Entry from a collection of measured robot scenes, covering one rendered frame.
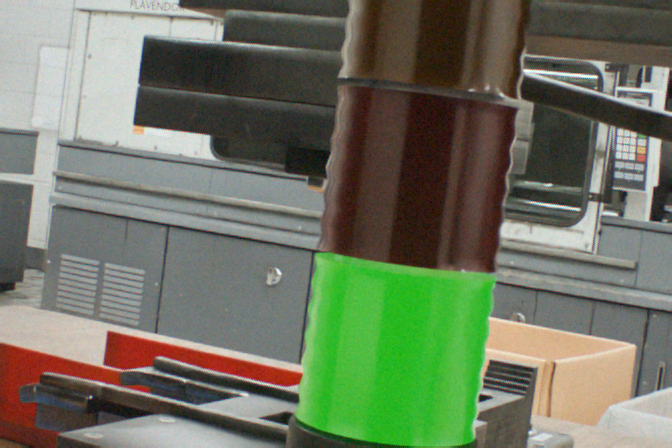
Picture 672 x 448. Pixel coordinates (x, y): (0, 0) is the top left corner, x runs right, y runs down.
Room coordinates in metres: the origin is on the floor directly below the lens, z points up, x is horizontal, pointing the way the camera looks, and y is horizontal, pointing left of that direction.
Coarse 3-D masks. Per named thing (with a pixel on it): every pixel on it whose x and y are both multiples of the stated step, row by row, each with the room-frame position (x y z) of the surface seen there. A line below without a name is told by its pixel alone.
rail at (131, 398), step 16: (112, 400) 0.58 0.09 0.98; (128, 400) 0.57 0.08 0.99; (144, 400) 0.57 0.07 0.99; (160, 400) 0.57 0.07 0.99; (112, 416) 0.58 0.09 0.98; (192, 416) 0.56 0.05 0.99; (208, 416) 0.56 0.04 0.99; (224, 416) 0.55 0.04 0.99; (240, 416) 0.55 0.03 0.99; (256, 432) 0.55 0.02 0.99; (272, 432) 0.54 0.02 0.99
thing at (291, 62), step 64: (192, 0) 0.56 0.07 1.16; (256, 0) 0.54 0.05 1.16; (320, 0) 0.53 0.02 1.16; (576, 0) 0.48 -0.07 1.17; (640, 0) 0.47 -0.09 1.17; (192, 64) 0.51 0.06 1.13; (256, 64) 0.50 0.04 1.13; (320, 64) 0.49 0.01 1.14; (640, 64) 0.55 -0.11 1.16; (192, 128) 0.51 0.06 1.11; (256, 128) 0.50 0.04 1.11; (320, 128) 0.49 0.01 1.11; (320, 192) 0.58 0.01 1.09
